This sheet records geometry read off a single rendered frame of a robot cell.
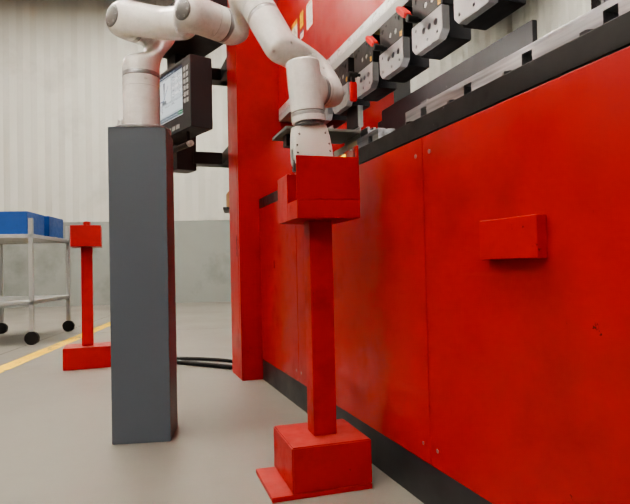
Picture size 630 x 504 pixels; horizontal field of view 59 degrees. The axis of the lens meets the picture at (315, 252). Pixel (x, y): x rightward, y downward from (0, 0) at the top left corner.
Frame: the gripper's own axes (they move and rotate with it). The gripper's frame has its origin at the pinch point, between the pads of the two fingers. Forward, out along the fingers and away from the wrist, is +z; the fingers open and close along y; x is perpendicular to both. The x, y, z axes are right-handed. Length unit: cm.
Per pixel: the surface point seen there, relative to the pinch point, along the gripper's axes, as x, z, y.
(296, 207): 4.2, 5.1, 6.6
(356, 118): -48, -28, -33
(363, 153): -11.1, -9.7, -18.5
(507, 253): 52, 20, -16
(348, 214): 4.9, 7.8, -6.1
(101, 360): -203, 65, 70
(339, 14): -54, -67, -33
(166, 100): -173, -72, 22
